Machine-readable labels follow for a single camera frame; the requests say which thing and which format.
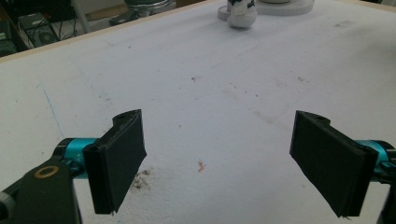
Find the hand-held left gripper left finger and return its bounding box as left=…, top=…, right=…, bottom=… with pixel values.
left=82, top=108, right=148, bottom=216

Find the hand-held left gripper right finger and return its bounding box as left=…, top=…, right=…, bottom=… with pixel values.
left=289, top=110, right=379, bottom=218

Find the slim black computer tower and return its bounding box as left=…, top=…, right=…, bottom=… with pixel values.
left=18, top=12, right=64, bottom=49

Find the white metal table leg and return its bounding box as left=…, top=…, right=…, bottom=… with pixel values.
left=70, top=0, right=92, bottom=35

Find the white stand with pole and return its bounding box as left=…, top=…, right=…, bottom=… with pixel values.
left=255, top=0, right=316, bottom=17

